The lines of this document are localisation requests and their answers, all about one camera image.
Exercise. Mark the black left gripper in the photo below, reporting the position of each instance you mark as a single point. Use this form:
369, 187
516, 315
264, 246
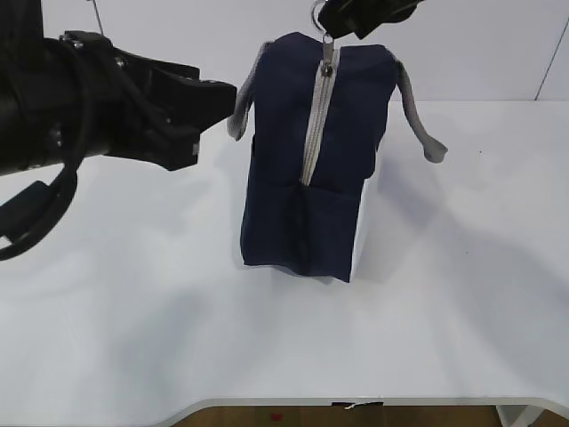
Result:
150, 110

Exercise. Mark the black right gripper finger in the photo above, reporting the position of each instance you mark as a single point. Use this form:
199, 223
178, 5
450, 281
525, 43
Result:
343, 18
370, 14

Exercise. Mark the navy and white lunch bag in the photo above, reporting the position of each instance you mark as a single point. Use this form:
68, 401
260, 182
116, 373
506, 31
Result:
319, 112

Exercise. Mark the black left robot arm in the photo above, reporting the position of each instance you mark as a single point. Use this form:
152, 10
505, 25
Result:
79, 91

